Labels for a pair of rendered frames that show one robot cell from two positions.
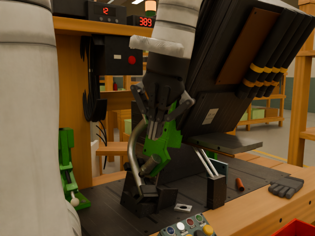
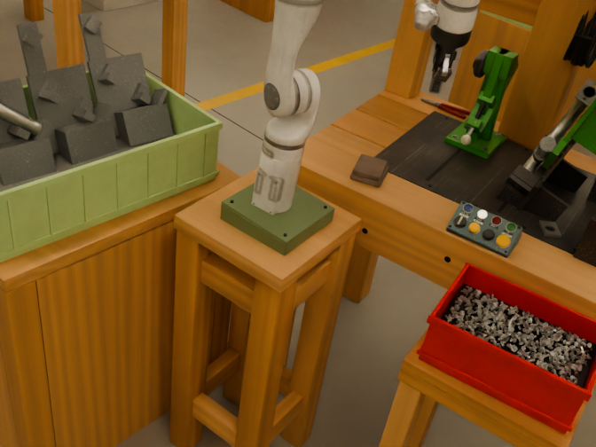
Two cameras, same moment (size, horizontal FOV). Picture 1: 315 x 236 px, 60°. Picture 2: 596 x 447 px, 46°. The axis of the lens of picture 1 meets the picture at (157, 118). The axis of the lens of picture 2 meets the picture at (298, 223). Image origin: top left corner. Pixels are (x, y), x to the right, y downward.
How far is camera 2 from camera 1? 1.24 m
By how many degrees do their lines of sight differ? 65
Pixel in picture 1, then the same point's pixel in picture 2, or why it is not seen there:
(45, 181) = (285, 59)
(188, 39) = (450, 16)
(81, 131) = (556, 68)
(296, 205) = not seen: outside the picture
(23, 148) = (281, 43)
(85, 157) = (547, 106)
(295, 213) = not seen: outside the picture
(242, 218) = (576, 283)
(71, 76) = not seen: outside the picture
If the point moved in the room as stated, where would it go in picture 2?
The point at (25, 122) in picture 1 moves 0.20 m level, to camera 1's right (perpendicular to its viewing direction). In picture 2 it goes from (284, 33) to (320, 79)
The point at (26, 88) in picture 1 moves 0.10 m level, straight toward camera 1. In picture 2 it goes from (287, 20) to (247, 29)
